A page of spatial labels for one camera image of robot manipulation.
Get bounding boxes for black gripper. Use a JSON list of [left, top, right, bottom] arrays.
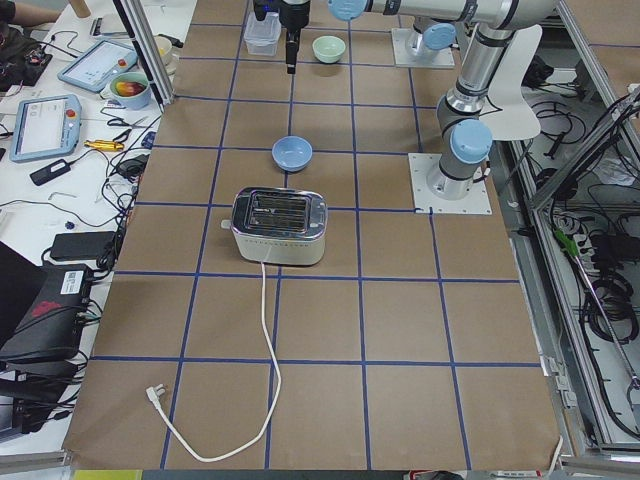
[[279, 0, 311, 75]]

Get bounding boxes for green bowl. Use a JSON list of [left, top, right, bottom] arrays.
[[312, 35, 346, 64]]

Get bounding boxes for blue bowl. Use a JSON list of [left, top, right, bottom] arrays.
[[271, 136, 313, 173]]

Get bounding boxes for bowl with fruit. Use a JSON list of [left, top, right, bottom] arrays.
[[100, 72, 151, 110]]

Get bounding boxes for clear plastic container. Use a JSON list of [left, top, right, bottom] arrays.
[[244, 11, 281, 57]]

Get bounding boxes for white cup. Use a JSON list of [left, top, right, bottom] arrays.
[[154, 35, 179, 75]]

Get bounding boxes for silver toaster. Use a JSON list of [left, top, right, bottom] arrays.
[[221, 186, 328, 266]]

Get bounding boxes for black scissors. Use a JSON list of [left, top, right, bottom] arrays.
[[106, 116, 147, 143]]

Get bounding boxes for upper teach pendant tablet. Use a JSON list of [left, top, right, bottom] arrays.
[[57, 40, 138, 93]]

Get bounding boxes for teach pendant tablet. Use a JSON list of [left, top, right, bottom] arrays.
[[9, 94, 82, 163], [57, 40, 138, 93]]

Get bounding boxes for lower teach pendant tablet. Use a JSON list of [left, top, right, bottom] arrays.
[[9, 94, 82, 163]]

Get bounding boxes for small black device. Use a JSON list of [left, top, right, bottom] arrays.
[[30, 159, 71, 186]]

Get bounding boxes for black power adapter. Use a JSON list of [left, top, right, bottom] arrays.
[[49, 231, 115, 261]]

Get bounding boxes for black computer box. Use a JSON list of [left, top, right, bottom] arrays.
[[1, 244, 91, 364]]

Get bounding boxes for aluminium frame post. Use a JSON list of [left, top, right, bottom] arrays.
[[113, 0, 174, 109]]

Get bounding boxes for white toaster power cable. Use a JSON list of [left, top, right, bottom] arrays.
[[145, 262, 283, 463]]

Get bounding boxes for metal cable tray frame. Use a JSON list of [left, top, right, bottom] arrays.
[[499, 1, 639, 464]]

